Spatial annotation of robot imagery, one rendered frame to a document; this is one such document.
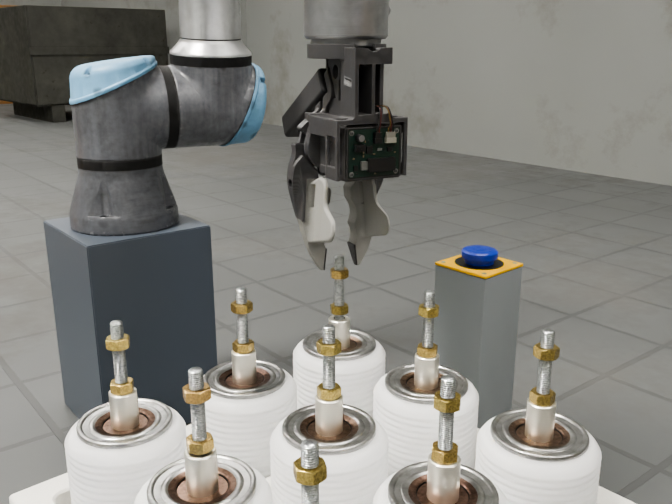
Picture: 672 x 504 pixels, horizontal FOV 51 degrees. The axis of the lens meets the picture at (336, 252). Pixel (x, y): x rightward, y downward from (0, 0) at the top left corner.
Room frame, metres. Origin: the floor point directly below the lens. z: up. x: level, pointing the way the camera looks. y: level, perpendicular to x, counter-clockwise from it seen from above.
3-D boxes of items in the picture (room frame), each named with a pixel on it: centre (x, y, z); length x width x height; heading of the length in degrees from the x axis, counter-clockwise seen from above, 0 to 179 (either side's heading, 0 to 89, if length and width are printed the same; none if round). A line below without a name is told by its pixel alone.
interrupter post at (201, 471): (0.43, 0.09, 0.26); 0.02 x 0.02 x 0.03
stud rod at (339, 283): (0.68, 0.00, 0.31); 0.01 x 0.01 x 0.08
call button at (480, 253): (0.76, -0.16, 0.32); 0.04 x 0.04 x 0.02
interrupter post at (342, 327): (0.68, 0.00, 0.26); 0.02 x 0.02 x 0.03
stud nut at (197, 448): (0.43, 0.09, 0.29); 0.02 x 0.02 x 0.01; 83
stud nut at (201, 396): (0.43, 0.09, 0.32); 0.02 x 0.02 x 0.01; 83
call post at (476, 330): (0.76, -0.16, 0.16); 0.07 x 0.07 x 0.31; 42
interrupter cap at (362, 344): (0.68, 0.00, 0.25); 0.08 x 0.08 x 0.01
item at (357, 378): (0.68, 0.00, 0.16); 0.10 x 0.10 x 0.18
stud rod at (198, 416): (0.43, 0.09, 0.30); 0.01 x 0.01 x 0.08
